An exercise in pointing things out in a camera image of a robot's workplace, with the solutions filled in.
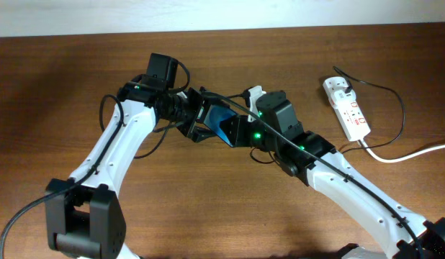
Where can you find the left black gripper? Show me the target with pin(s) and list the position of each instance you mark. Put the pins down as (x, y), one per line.
(191, 129)

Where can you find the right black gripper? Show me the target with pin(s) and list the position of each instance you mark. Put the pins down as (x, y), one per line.
(237, 137)

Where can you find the blue Galaxy smartphone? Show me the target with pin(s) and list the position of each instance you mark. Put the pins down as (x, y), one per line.
(215, 115)

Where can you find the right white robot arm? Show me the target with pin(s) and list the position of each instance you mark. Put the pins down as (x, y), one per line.
(274, 127)

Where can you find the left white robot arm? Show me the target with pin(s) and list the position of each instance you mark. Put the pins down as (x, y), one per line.
(83, 215)

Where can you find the white charger plug adapter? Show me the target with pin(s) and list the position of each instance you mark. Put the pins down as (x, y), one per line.
(341, 98)

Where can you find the white power strip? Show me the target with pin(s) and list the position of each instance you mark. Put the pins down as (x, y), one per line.
(350, 116)

